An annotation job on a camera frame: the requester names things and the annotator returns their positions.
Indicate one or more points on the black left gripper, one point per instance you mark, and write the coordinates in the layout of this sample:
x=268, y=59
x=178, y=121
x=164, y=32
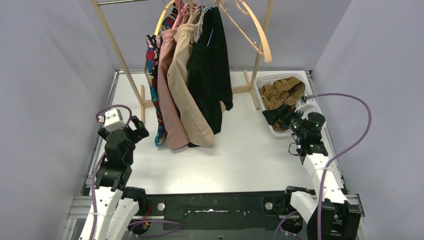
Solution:
x=133, y=133

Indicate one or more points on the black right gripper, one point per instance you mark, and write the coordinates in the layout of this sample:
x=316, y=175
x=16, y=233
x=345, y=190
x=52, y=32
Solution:
x=285, y=112

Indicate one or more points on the brown shorts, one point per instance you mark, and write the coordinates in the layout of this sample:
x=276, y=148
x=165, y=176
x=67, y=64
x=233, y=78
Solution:
x=288, y=90

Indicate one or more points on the white plastic basket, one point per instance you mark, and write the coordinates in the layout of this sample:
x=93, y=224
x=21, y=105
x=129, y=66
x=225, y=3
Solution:
x=258, y=82

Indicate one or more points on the black shorts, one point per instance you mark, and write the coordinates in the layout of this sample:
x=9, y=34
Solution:
x=209, y=80

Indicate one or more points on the blue hanger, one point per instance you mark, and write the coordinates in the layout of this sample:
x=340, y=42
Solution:
x=203, y=10

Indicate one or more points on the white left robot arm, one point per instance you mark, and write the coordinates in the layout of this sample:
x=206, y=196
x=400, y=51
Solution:
x=114, y=204

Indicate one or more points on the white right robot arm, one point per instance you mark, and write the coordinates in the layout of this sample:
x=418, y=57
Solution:
x=329, y=215

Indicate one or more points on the pink shorts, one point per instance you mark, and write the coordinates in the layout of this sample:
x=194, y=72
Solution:
x=176, y=136

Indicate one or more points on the beige shorts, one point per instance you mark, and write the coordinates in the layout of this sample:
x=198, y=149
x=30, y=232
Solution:
x=195, y=125

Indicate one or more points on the comic print shorts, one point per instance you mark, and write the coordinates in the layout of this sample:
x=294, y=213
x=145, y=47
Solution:
x=151, y=68

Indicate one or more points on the yellow hanger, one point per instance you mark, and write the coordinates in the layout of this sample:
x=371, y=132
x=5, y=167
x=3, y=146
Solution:
x=162, y=16

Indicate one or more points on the pink hanger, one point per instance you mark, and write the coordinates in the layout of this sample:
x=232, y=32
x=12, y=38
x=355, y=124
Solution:
x=181, y=6

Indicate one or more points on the wooden clothes rack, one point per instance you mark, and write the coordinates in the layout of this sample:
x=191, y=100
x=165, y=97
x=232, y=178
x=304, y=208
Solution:
x=140, y=93

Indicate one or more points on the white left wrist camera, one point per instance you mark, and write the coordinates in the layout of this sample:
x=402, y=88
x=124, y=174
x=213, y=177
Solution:
x=112, y=120

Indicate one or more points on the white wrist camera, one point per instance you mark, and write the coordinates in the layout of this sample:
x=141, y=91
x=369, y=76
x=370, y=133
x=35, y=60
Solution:
x=307, y=107
x=112, y=120

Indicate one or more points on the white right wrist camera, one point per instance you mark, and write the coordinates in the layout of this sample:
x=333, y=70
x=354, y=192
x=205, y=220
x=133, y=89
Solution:
x=307, y=107

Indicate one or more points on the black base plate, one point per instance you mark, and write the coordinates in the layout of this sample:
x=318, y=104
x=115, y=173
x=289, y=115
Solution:
x=217, y=211

